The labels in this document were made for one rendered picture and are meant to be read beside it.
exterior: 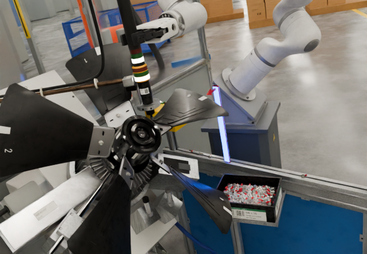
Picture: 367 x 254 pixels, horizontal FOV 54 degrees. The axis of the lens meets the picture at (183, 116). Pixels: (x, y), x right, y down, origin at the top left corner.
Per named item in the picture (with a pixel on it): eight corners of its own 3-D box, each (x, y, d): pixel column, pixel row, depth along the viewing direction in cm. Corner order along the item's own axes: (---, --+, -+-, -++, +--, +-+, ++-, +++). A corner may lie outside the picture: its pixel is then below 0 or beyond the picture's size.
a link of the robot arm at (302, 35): (266, 48, 159) (306, 6, 144) (288, 80, 150) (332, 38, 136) (249, 44, 151) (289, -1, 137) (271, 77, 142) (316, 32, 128)
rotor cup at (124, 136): (123, 185, 101) (141, 167, 92) (91, 146, 102) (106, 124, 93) (156, 160, 111) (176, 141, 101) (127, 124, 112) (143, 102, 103)
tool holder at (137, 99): (129, 113, 103) (120, 82, 99) (132, 105, 110) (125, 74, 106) (159, 108, 102) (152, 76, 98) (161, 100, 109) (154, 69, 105)
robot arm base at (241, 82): (225, 64, 169) (250, 35, 158) (256, 88, 171) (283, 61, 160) (217, 81, 154) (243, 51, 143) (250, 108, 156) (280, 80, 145)
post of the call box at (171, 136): (169, 150, 164) (164, 125, 159) (173, 147, 166) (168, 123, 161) (174, 151, 162) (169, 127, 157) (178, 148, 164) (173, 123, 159)
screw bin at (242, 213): (212, 217, 124) (208, 200, 121) (225, 188, 137) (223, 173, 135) (276, 225, 115) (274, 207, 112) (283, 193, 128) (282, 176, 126)
